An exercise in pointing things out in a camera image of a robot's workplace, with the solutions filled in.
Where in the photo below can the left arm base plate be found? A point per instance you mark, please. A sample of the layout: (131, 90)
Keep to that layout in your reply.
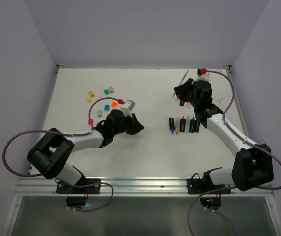
(77, 196)

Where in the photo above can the pastel orange highlighter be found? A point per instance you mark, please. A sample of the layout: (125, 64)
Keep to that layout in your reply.
(177, 125)

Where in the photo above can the thin grey pen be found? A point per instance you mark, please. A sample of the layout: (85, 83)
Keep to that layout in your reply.
(181, 81)

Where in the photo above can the orange cap black highlighter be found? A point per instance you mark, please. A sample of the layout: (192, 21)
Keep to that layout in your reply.
(197, 126)

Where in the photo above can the pastel green cap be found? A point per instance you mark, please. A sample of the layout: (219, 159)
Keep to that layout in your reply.
(99, 113)

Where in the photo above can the pastel yellow cap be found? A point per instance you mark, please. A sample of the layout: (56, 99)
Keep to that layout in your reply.
(88, 99)

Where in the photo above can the pastel peach highlighter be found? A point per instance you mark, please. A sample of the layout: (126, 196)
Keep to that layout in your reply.
(188, 105)

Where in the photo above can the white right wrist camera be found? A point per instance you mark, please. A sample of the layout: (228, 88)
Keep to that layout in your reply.
(203, 77)

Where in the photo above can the purple cap black highlighter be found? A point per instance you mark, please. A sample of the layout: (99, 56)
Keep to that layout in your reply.
(171, 125)

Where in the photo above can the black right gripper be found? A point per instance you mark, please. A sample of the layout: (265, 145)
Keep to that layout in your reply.
(181, 90)

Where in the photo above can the pastel peach cap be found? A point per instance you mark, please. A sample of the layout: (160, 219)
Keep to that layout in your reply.
(91, 93)

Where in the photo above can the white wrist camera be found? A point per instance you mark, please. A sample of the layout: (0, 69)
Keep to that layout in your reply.
(203, 77)
(127, 107)

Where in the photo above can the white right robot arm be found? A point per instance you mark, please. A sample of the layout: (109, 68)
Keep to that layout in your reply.
(252, 165)

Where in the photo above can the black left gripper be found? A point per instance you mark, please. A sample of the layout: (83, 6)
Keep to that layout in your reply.
(135, 126)

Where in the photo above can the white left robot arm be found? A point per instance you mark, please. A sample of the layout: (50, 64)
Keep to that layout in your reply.
(49, 156)

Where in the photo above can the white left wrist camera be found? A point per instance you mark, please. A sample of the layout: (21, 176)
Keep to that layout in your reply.
(127, 107)

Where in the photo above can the aluminium front rail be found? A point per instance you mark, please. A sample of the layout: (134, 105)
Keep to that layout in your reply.
(123, 186)

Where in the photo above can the blue cap black highlighter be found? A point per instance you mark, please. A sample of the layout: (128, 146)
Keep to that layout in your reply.
(192, 125)

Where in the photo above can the pink cap black highlighter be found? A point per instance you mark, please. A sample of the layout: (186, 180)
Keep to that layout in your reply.
(182, 124)

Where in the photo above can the pastel purple cap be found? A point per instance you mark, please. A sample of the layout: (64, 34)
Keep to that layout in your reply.
(111, 89)

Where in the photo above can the green cap black highlighter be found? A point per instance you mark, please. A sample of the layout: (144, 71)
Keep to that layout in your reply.
(182, 103)

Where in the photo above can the pastel green highlighter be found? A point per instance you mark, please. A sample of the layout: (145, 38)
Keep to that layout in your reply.
(187, 124)

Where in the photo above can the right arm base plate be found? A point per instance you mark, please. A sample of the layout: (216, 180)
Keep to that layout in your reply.
(198, 185)

